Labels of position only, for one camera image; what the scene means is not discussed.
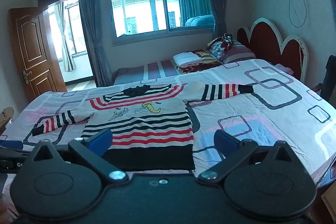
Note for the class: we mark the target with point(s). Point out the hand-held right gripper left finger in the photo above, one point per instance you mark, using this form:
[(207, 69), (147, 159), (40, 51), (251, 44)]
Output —
[(101, 141)]

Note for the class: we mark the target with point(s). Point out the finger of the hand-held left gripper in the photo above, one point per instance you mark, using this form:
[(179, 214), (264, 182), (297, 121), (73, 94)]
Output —
[(10, 144)]

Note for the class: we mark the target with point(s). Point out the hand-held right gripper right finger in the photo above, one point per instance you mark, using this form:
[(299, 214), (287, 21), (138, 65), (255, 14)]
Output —
[(225, 142)]

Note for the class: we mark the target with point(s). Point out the striped knit sweater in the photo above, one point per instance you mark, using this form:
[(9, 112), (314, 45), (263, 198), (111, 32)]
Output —
[(147, 121)]

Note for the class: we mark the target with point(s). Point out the light wooden chair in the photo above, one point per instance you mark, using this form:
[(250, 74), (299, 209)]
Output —
[(8, 112)]

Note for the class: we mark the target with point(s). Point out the patterned white bedsheet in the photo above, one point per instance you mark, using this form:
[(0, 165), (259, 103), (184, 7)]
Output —
[(275, 119)]

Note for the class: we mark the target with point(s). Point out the folded red printed blanket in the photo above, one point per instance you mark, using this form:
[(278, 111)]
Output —
[(207, 61)]

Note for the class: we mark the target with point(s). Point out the plaid striped pillow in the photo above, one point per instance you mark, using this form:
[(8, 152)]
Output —
[(236, 53)]

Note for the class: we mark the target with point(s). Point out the striped grey bed sheet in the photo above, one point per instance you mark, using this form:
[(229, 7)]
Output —
[(157, 69)]

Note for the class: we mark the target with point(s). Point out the pink cloth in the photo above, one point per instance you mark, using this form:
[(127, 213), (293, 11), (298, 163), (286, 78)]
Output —
[(284, 69)]

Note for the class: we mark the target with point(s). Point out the folded white cloth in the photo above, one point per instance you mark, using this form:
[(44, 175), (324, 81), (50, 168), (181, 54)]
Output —
[(185, 57)]

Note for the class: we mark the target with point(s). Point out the brown wooden door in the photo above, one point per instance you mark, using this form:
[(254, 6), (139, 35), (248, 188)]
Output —
[(34, 50)]

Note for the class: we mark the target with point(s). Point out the pale balcony curtain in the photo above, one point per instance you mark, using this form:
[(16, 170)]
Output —
[(65, 50)]

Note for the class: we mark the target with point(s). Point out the dark red garment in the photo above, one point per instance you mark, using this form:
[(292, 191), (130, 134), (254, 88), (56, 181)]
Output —
[(227, 40)]

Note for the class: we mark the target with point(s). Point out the red white-trimmed headboard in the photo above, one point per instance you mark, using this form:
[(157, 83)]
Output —
[(265, 40)]

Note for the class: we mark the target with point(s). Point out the balcony window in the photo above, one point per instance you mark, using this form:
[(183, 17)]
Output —
[(77, 29)]

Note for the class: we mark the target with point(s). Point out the wooden nightstand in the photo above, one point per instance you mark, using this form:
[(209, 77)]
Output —
[(330, 200)]

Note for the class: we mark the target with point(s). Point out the blue quilt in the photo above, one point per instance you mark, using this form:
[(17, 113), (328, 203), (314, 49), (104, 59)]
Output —
[(199, 20)]

